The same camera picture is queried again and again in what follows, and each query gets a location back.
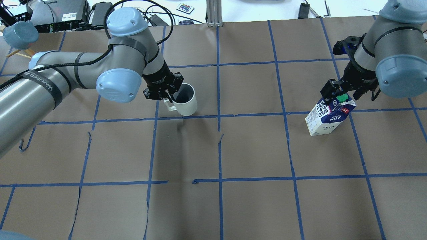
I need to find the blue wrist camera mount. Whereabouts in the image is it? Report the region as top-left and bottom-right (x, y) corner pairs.
(332, 36), (363, 56)

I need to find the wooden stand base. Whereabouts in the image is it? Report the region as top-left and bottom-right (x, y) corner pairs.
(9, 48), (36, 59)

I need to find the black power adapter brick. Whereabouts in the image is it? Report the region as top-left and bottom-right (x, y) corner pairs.
(298, 3), (310, 19)

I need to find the white blue milk carton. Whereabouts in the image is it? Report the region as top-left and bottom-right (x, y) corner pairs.
(305, 94), (357, 136)

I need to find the black gripper arm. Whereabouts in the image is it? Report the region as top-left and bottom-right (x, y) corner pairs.
(143, 63), (183, 103)

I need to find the white mug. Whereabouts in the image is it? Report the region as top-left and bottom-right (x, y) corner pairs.
(163, 83), (198, 116)

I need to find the aluminium frame post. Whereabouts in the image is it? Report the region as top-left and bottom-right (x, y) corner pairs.
(206, 0), (223, 27)

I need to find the black box on desk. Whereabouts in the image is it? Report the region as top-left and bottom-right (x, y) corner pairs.
(7, 0), (90, 33)

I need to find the small remote control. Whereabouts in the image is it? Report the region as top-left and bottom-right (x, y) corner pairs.
(176, 3), (194, 15)

